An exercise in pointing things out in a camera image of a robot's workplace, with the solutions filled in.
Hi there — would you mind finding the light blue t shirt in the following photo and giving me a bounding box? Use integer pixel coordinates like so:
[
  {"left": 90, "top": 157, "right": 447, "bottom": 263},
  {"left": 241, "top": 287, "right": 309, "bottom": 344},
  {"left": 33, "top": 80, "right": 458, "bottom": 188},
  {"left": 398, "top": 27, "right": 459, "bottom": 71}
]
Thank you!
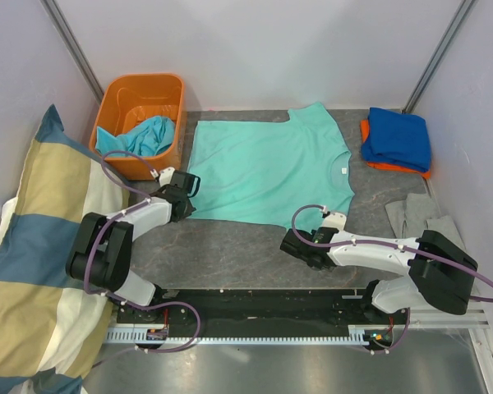
[{"left": 95, "top": 116, "right": 175, "bottom": 158}]

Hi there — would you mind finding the aluminium corner post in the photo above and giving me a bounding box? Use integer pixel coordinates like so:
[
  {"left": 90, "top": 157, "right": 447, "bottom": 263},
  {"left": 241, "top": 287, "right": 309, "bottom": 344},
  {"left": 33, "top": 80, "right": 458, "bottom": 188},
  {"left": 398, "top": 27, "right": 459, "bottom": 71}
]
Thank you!
[
  {"left": 402, "top": 0, "right": 477, "bottom": 113},
  {"left": 40, "top": 0, "right": 104, "bottom": 103}
]

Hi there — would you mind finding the orange plastic basket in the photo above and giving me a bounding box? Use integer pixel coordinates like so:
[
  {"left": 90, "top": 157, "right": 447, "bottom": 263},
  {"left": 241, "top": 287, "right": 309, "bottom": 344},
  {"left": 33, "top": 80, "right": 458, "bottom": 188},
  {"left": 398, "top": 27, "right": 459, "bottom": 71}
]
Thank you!
[{"left": 89, "top": 73, "right": 187, "bottom": 181}]

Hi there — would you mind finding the right aluminium corner post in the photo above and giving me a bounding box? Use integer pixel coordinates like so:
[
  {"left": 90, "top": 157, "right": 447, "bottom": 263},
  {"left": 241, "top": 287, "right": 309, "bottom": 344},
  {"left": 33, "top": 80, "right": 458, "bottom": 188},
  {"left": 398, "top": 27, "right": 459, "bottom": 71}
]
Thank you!
[{"left": 402, "top": 0, "right": 477, "bottom": 113}]

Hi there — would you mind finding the white slotted cable duct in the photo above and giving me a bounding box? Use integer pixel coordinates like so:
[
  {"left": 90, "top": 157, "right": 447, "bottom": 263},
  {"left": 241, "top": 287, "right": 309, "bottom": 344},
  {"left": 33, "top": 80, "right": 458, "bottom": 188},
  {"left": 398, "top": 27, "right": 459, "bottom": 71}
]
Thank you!
[{"left": 104, "top": 326, "right": 392, "bottom": 346}]

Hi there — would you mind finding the folded orange t shirt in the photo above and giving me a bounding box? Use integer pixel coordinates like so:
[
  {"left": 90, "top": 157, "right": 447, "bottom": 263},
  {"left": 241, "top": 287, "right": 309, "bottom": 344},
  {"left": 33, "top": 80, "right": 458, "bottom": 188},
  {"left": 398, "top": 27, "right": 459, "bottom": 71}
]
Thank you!
[{"left": 360, "top": 119, "right": 431, "bottom": 180}]

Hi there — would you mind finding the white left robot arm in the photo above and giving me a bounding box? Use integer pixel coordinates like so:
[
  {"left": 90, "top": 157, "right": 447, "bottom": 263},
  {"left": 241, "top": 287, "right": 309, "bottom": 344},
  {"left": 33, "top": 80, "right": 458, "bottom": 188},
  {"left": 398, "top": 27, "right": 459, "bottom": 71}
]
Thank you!
[{"left": 66, "top": 167, "right": 200, "bottom": 323}]

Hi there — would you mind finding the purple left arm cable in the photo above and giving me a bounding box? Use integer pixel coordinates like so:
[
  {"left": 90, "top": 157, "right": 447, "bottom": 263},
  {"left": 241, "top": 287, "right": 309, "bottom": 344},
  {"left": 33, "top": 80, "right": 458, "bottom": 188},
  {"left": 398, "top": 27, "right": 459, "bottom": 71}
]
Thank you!
[{"left": 83, "top": 149, "right": 201, "bottom": 369}]

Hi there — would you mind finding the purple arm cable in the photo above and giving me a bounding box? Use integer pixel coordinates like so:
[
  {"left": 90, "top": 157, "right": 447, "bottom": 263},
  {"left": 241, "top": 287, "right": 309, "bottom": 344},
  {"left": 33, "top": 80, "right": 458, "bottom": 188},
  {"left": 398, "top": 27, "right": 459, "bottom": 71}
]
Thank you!
[
  {"left": 291, "top": 204, "right": 493, "bottom": 357},
  {"left": 83, "top": 149, "right": 201, "bottom": 369}
]

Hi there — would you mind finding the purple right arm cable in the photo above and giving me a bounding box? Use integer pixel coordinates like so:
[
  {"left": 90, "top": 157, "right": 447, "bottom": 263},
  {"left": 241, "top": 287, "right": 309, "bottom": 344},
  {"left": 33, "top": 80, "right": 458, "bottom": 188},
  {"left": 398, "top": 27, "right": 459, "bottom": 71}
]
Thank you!
[{"left": 291, "top": 204, "right": 493, "bottom": 357}]

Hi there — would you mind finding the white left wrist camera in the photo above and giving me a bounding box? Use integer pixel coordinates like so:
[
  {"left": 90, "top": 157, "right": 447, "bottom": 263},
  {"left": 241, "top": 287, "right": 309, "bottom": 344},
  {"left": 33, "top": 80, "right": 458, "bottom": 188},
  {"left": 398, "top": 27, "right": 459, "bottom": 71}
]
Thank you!
[{"left": 150, "top": 167, "right": 176, "bottom": 186}]

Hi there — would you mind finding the folded blue t shirt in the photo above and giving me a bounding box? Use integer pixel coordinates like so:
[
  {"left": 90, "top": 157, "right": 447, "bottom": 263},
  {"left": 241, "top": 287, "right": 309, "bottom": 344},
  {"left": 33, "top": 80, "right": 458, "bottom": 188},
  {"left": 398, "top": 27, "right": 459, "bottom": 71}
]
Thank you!
[{"left": 361, "top": 108, "right": 431, "bottom": 172}]

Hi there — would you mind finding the left aluminium corner post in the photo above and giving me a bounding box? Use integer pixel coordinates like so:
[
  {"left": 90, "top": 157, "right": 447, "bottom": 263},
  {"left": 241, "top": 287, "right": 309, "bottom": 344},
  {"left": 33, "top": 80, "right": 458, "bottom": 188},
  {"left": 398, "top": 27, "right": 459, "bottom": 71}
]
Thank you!
[{"left": 40, "top": 0, "right": 104, "bottom": 103}]

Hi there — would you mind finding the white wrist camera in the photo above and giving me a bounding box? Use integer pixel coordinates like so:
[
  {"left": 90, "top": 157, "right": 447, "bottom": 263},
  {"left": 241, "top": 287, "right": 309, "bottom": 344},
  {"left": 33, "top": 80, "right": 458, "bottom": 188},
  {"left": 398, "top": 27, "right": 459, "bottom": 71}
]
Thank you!
[
  {"left": 150, "top": 167, "right": 176, "bottom": 186},
  {"left": 320, "top": 206, "right": 347, "bottom": 231}
]

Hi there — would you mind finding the mint green t shirt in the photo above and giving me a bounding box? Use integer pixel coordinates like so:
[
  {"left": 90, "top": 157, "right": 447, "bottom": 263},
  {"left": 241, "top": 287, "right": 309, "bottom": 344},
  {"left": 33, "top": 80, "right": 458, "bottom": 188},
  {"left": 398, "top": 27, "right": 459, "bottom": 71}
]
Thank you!
[{"left": 188, "top": 103, "right": 354, "bottom": 230}]

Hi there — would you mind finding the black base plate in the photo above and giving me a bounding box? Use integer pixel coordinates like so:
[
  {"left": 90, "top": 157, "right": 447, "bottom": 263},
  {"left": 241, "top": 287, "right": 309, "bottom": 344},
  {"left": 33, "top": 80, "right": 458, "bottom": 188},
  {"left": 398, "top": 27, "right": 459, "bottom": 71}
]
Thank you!
[{"left": 115, "top": 288, "right": 408, "bottom": 338}]

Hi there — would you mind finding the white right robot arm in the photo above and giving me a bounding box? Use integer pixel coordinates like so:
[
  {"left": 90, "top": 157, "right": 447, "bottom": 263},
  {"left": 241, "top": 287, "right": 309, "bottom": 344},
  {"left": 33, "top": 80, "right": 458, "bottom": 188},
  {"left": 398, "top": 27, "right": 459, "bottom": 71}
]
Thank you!
[{"left": 280, "top": 227, "right": 477, "bottom": 323}]

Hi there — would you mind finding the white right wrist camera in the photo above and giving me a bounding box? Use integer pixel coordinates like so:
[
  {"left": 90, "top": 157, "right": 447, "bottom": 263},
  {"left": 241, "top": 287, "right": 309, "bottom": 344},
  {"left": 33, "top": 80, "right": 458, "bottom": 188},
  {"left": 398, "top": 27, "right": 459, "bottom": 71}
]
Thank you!
[{"left": 320, "top": 206, "right": 347, "bottom": 231}]

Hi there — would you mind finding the grey cloth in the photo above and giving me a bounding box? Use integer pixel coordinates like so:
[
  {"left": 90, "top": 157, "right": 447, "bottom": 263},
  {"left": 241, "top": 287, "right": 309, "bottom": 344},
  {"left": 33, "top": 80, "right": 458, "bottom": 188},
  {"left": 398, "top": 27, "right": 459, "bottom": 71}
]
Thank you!
[{"left": 385, "top": 193, "right": 466, "bottom": 251}]

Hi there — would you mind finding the striped blue beige pillow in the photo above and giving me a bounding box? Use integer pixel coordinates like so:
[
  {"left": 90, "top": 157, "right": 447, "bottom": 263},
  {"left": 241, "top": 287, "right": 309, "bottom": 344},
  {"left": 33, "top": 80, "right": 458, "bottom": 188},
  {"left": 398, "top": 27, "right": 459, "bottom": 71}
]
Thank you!
[{"left": 0, "top": 107, "right": 129, "bottom": 393}]

